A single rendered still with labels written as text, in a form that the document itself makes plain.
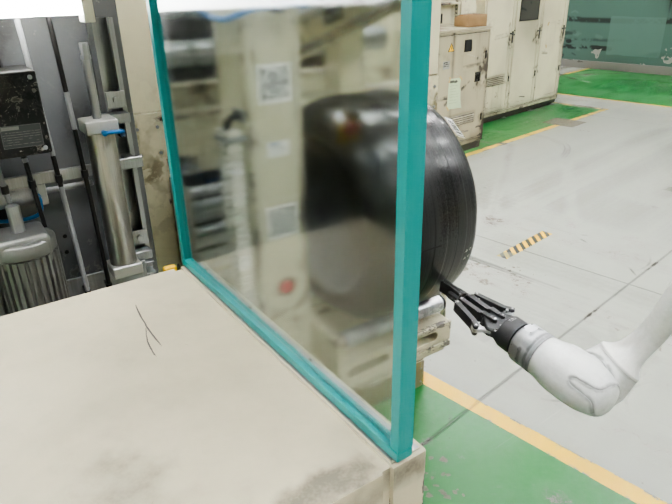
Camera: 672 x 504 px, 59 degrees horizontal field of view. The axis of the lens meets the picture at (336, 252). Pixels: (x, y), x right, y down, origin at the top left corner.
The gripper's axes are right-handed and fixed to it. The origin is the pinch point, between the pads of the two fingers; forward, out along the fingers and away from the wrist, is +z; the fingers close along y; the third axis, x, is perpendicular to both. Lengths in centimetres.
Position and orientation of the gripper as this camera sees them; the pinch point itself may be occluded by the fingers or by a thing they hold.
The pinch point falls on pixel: (452, 291)
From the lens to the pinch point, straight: 141.1
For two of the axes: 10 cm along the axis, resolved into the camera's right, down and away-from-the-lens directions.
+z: -5.6, -4.5, 6.9
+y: -8.2, 2.5, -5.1
